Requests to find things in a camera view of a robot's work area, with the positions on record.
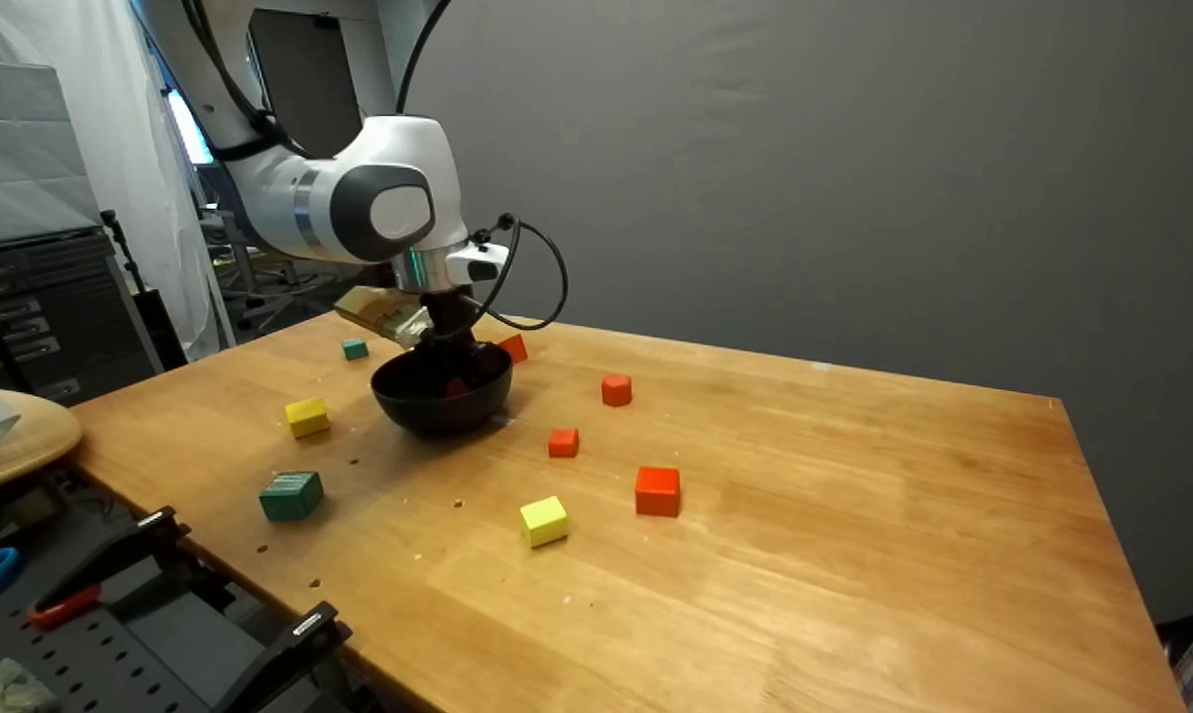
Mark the teal block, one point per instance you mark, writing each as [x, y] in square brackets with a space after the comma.
[289, 495]

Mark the green block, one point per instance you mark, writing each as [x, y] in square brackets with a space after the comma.
[354, 349]

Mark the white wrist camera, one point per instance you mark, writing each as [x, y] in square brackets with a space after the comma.
[482, 263]

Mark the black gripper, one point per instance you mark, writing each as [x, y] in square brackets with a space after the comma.
[445, 320]

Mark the black drawer cabinet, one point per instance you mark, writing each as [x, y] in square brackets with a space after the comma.
[41, 320]

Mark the grey fabric backdrop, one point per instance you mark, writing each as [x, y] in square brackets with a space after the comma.
[818, 172]

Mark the small white crumpled object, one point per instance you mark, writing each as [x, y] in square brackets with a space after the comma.
[13, 689]

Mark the yellow-green block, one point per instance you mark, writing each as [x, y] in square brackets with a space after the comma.
[545, 522]

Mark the grey box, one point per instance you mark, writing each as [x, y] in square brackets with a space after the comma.
[20, 153]

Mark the red wooden block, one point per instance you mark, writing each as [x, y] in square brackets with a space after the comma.
[617, 388]
[512, 347]
[563, 442]
[659, 490]

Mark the black perforated board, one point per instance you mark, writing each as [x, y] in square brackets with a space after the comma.
[103, 667]

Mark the white curtain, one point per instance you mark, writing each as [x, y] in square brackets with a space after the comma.
[133, 238]

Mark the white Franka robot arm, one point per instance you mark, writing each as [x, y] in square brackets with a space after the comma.
[301, 198]

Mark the large yellow block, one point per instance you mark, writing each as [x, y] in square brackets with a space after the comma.
[305, 416]

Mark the blue lit screen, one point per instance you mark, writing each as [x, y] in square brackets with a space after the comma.
[185, 132]

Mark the tan wrist camera plate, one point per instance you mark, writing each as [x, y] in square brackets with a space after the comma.
[370, 309]

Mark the black bowl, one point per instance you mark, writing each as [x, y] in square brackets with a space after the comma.
[441, 420]

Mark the black tripod leg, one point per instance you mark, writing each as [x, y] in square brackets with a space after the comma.
[161, 339]

